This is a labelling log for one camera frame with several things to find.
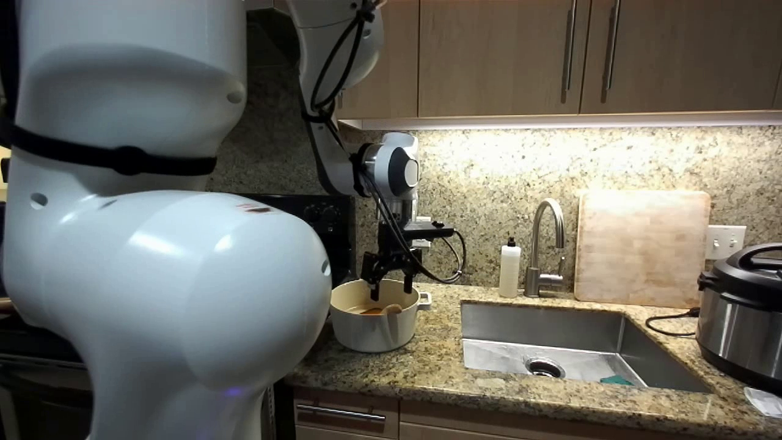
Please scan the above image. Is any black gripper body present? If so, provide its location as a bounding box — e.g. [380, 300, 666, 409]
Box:
[363, 223, 427, 286]

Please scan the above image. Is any white cooking pot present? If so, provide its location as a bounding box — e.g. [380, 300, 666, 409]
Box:
[327, 276, 436, 355]

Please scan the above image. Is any black electric stove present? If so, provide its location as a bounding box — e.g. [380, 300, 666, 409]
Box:
[243, 193, 356, 289]

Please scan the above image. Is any white soap bottle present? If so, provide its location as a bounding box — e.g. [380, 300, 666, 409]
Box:
[496, 235, 523, 300]

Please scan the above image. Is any metal kitchen faucet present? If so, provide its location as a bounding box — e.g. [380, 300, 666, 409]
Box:
[523, 196, 573, 299]

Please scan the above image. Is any wooden sink base cabinet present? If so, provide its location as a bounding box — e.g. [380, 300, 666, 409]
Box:
[288, 387, 782, 440]

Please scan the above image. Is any stainless steel sink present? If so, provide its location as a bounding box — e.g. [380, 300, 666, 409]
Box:
[460, 300, 714, 397]

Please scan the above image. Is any teal sponge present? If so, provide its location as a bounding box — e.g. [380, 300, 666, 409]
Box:
[596, 372, 642, 392]

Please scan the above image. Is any wooden cutting board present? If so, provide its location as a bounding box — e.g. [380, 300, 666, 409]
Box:
[573, 189, 714, 311]

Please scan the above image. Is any steel electric pressure cooker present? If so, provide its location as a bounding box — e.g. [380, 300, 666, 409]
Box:
[697, 239, 782, 397]

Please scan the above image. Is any white paper scrap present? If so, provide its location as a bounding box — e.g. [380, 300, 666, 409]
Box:
[743, 383, 782, 420]

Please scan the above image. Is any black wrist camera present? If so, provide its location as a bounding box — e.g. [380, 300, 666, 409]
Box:
[404, 221, 460, 251]

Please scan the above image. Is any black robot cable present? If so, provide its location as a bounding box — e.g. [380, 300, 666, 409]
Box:
[301, 0, 473, 286]

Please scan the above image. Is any metal drawer handle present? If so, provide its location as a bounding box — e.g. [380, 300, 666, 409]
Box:
[295, 400, 389, 431]

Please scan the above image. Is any black cooker power cord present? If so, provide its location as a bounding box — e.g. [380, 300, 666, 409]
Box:
[642, 306, 703, 341]

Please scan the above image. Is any metal wall cabinet handle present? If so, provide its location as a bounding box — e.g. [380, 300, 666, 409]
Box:
[559, 0, 583, 105]
[602, 0, 625, 105]

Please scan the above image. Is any white wall outlet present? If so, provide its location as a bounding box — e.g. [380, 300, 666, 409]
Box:
[703, 223, 749, 265]

